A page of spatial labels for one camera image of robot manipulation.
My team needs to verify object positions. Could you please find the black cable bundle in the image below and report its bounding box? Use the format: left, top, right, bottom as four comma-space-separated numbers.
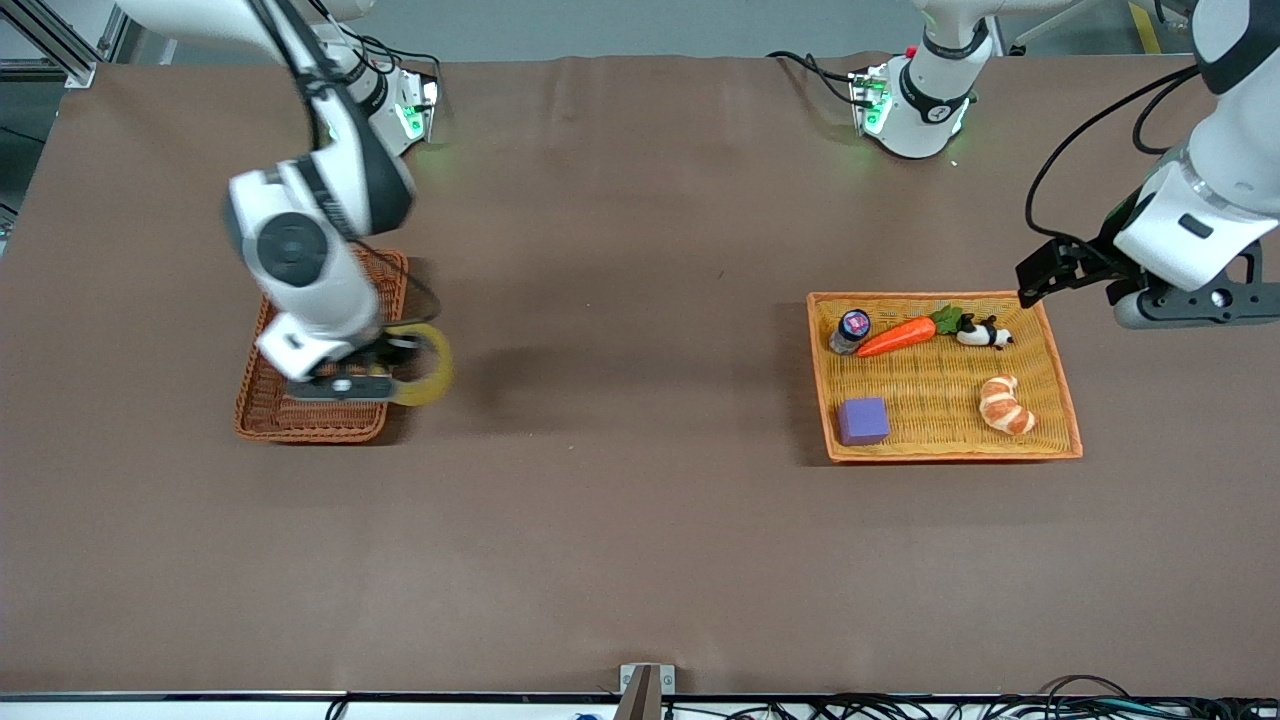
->
660, 675, 1280, 720

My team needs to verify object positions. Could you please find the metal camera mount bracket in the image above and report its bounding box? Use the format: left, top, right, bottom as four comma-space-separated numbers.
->
619, 663, 676, 720

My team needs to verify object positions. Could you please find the toy croissant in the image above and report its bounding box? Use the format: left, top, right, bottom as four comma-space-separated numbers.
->
978, 375, 1038, 437

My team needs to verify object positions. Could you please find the black base cable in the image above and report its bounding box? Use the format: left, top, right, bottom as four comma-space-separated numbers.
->
767, 50, 863, 106
355, 35, 443, 83

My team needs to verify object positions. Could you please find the black white panda toy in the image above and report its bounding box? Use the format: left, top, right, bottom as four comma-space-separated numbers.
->
955, 314, 1015, 351

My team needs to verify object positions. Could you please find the brown wicker basket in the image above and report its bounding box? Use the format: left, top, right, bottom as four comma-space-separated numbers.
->
234, 248, 410, 445

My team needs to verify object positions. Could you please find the purple cube block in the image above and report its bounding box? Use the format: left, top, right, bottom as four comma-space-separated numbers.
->
836, 396, 892, 447

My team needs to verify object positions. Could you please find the orange toy carrot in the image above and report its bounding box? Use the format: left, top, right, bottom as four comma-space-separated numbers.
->
855, 305, 966, 359

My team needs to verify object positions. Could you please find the yellowish clear tape roll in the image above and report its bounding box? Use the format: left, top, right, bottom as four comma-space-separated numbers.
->
385, 323, 454, 407

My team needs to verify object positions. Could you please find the brown table cloth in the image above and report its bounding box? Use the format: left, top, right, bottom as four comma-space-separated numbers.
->
0, 52, 1280, 698

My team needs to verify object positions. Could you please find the orange wicker basket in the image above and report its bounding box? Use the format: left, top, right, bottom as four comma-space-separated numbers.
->
806, 290, 1085, 464

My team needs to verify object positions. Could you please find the small bottle pink cap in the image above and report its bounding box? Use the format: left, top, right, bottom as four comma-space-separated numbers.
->
828, 309, 873, 356

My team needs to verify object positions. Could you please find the grey base connector bracket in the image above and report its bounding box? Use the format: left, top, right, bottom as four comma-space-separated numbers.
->
849, 62, 893, 138

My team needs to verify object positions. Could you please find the short black left arm cable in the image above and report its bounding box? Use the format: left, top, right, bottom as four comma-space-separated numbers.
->
1132, 70, 1201, 156

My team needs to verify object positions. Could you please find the aluminium frame extrusion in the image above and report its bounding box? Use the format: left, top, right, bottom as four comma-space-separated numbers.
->
0, 0, 137, 89

